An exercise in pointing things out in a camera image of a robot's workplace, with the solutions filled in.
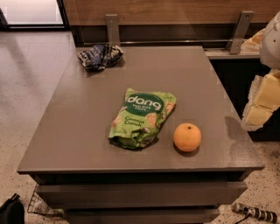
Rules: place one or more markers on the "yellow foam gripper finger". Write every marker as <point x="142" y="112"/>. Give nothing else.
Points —
<point x="263" y="100"/>

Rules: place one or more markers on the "blue chip bag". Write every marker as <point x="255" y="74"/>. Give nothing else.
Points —
<point x="100" y="57"/>

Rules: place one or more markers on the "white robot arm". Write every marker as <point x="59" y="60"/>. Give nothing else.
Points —
<point x="269" y="43"/>

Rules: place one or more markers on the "green dang chip bag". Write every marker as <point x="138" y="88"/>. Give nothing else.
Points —
<point x="140" y="118"/>

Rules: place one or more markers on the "black bag on floor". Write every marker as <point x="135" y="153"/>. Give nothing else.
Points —
<point x="12" y="211"/>

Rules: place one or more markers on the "orange fruit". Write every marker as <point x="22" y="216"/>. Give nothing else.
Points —
<point x="187" y="137"/>

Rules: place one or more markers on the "grey table drawer front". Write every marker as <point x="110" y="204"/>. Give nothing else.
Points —
<point x="141" y="195"/>

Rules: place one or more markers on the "right metal bracket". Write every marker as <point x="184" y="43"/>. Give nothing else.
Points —
<point x="240" y="30"/>

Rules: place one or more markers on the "metal bracket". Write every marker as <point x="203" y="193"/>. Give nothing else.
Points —
<point x="240" y="30"/>
<point x="113" y="29"/>

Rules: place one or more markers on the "black white striped handle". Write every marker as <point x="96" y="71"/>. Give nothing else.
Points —
<point x="254" y="212"/>

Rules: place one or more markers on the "left metal bracket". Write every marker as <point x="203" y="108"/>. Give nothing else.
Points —
<point x="113" y="29"/>

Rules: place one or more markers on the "wire basket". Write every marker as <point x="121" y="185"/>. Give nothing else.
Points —
<point x="39" y="207"/>

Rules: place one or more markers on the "window frame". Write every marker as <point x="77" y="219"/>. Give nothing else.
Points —
<point x="32" y="14"/>

